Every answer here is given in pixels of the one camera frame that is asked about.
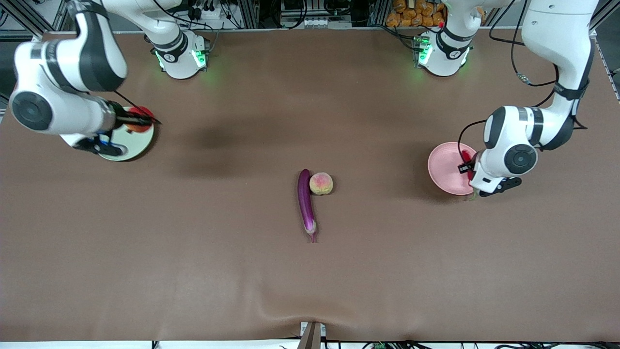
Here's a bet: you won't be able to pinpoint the brown table mat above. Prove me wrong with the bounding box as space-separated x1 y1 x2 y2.
0 27 620 342

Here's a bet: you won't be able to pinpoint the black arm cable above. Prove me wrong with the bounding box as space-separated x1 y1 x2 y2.
114 90 161 124
458 0 589 170

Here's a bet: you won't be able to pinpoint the metal table clamp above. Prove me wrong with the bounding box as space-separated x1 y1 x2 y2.
300 321 326 349

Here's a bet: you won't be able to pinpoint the yellow pink peach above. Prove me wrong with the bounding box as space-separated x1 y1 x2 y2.
310 172 334 196

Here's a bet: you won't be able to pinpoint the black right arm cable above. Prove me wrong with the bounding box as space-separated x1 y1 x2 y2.
114 90 161 124

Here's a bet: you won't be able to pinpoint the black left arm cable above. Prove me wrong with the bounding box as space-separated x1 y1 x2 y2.
458 0 589 170

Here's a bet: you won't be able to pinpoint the purple eggplant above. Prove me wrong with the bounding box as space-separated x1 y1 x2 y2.
297 169 318 243

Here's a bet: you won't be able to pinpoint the light green plate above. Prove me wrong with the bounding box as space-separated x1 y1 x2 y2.
97 107 155 162

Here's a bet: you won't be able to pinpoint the aluminium frame strut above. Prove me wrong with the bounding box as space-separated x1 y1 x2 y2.
0 0 66 47
591 0 620 38

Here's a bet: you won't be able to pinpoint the white power strip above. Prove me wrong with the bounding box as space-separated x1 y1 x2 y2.
186 4 223 21

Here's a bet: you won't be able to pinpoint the orange packed goods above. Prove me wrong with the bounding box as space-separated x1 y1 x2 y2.
386 0 446 28

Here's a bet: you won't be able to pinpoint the red apple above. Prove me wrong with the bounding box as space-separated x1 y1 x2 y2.
125 107 155 133

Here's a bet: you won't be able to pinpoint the pink plate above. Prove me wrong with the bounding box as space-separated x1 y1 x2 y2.
428 142 486 196

